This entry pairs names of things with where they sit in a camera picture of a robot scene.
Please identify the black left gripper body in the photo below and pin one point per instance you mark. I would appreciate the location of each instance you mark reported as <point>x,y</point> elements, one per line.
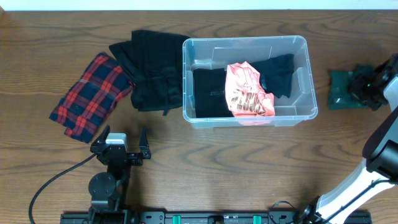
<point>121,155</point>

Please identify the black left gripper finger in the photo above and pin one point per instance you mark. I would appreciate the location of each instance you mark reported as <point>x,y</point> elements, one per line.
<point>144,145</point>
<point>103,136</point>

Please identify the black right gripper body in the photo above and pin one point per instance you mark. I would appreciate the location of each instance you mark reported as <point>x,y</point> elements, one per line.
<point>369,95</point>

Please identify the dark green garment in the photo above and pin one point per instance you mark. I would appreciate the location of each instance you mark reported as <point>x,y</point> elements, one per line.
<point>339,98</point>

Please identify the small black garment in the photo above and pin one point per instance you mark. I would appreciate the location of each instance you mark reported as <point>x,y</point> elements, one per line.
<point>209,87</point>

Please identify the navy blue garment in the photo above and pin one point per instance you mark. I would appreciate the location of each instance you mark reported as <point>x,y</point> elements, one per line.
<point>276,74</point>

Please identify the large black garment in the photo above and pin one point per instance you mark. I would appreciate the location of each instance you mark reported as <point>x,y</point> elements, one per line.
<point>152,61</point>

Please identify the pink printed t-shirt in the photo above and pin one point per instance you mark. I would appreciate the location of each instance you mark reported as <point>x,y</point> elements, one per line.
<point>245,97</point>

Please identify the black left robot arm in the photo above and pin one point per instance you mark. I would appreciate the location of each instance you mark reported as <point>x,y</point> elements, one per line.
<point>108,189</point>

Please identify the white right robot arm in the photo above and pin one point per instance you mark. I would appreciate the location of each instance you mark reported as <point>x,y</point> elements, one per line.
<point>378,169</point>

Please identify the red plaid folded shirt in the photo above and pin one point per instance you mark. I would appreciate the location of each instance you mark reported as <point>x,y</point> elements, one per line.
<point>92,98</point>

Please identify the clear plastic storage bin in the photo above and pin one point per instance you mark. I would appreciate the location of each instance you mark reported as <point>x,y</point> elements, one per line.
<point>213,53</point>

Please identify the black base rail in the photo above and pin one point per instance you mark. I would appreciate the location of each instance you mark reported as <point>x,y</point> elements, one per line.
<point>178,218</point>

